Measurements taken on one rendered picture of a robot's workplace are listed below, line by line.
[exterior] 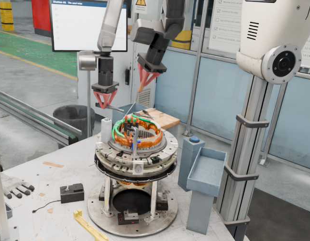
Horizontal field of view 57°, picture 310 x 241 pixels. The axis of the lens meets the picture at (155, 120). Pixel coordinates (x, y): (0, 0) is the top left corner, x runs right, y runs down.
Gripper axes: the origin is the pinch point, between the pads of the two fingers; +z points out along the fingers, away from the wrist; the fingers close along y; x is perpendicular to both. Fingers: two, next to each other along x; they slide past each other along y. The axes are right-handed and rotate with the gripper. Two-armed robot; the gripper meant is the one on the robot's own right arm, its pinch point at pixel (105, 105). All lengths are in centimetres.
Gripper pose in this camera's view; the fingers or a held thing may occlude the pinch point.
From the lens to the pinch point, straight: 116.2
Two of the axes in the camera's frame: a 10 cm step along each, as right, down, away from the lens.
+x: 9.0, 2.4, -3.5
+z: -0.8, 9.1, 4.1
